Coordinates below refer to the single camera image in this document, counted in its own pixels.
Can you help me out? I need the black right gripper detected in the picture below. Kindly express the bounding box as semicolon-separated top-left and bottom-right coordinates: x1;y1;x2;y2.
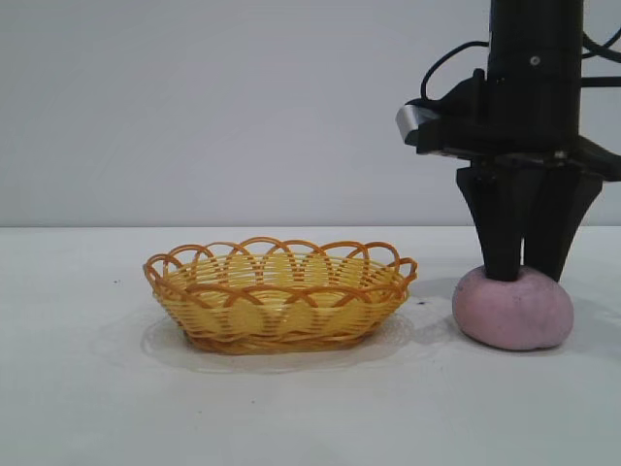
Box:
415;48;621;283

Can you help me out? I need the pink peach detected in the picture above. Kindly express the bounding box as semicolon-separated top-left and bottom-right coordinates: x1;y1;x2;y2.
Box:
451;264;575;351

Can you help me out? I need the yellow woven plastic basket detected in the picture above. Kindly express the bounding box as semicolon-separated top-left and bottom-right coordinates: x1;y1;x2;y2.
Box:
142;236;418;355

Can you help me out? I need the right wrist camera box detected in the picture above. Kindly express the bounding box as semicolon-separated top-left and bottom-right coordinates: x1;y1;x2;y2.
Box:
395;69;489;146

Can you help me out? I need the black looped cable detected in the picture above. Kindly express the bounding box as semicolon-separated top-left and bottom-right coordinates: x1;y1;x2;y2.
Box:
419;40;491;106

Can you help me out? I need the black thin cable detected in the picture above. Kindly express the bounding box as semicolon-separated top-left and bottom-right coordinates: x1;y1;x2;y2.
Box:
579;31;621;91

